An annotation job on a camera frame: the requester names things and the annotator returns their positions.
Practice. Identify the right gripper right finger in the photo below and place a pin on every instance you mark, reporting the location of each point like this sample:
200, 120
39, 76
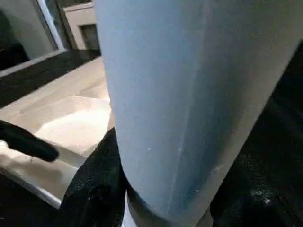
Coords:
265, 208

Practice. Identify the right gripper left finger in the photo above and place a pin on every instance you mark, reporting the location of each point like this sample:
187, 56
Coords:
94, 189

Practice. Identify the white glass-door cabinet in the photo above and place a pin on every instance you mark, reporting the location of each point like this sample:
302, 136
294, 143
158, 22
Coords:
83, 23

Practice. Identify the white plastic table top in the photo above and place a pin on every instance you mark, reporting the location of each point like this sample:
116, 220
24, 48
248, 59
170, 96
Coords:
61, 123

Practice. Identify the white plastic table leg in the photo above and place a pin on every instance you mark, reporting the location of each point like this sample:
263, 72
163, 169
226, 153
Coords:
189, 94

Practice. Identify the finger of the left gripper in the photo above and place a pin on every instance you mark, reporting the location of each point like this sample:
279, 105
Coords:
28, 142

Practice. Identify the black work mat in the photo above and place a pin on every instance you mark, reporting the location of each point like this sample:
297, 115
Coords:
38, 75

